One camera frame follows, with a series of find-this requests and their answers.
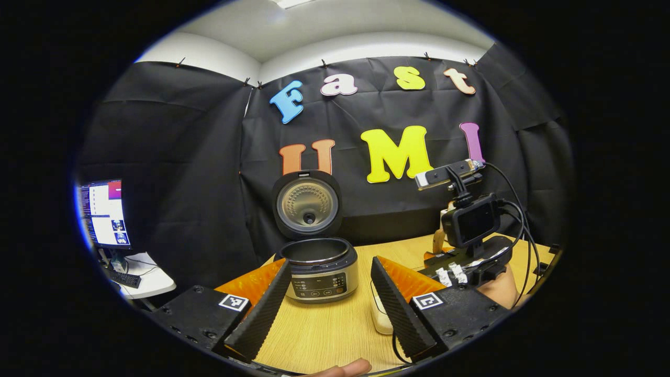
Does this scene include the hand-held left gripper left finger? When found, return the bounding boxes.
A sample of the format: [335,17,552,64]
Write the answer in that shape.
[152,258,292,363]

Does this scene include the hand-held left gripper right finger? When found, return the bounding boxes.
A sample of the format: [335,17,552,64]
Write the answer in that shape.
[370,256,511,363]

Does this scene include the white rice heap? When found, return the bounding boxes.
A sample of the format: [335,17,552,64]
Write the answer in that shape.
[373,296,393,335]

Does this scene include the black and silver rice cooker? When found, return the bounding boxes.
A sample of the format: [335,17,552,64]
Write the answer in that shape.
[272,170,359,304]

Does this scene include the clear plastic rice container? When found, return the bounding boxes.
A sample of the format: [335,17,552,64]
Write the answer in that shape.
[370,280,394,336]

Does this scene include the white side table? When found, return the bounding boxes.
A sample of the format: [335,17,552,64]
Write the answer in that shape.
[102,251,177,300]

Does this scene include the black backdrop cloth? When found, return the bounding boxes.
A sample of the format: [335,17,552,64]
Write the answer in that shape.
[79,42,574,304]

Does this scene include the black keyboard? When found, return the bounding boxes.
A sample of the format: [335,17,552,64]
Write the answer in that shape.
[107,268,142,289]

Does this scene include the computer monitor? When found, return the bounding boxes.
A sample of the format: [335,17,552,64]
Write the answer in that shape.
[77,179,131,251]

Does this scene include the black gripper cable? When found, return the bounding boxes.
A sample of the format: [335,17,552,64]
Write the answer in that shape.
[392,330,415,365]
[484,162,542,309]

